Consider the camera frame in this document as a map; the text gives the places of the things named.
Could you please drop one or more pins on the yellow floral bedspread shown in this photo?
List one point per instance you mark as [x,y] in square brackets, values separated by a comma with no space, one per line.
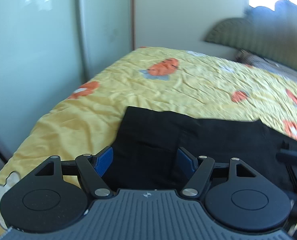
[159,79]

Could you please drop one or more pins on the glass wardrobe door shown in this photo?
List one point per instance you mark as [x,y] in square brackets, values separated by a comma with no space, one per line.
[105,34]
[40,64]

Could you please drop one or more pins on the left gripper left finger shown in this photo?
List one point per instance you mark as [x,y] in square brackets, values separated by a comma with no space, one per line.
[56,193]

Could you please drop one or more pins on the green padded headboard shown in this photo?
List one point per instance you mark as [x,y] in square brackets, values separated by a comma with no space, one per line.
[271,34]

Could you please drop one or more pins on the right glass wardrobe door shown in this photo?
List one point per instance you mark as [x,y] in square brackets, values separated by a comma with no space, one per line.
[105,34]

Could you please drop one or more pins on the left glass wardrobe door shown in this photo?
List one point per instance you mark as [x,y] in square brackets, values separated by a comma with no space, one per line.
[40,64]

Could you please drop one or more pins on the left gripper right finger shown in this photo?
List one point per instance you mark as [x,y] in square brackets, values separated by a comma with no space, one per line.
[234,194]

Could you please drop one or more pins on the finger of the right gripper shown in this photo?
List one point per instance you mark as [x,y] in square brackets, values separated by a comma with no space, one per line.
[287,156]

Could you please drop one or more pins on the black pants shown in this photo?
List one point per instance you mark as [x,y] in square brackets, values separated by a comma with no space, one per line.
[147,141]

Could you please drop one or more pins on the grey patterned pillow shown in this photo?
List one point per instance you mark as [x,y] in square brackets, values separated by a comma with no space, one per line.
[248,58]

